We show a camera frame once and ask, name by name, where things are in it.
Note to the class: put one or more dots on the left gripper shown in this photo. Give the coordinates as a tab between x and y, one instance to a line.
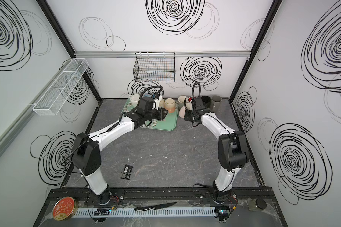
161	112

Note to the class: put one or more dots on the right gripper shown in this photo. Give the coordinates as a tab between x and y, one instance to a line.
187	112

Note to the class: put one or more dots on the pink mug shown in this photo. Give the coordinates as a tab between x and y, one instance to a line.
183	110

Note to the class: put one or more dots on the white mug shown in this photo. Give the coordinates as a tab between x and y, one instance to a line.
134	99

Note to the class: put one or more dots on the black mug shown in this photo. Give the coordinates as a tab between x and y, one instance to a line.
206	100

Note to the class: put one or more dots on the green floral tray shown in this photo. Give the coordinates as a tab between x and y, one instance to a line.
168	124

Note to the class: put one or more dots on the grey brown mug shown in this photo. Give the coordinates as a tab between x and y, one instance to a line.
215	103

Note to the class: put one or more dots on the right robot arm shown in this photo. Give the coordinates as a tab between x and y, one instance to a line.
232	152

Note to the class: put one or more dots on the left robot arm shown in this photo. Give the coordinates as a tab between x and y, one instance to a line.
85	154

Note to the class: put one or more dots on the speckled cream mug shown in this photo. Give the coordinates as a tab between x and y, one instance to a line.
161	102

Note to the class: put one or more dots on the orange cream mug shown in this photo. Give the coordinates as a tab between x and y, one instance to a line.
170	105

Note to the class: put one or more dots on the black knife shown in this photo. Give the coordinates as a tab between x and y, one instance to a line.
155	207

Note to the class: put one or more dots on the white mesh shelf basket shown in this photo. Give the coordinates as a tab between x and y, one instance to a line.
61	88

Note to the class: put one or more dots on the dark lidded jar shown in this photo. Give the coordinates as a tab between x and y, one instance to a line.
258	204

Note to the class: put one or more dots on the red round tin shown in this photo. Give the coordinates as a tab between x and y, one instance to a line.
64	209

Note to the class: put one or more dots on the black wire basket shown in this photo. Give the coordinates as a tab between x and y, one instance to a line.
155	66

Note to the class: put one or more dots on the white slotted cable duct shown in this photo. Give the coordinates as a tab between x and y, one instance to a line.
131	213

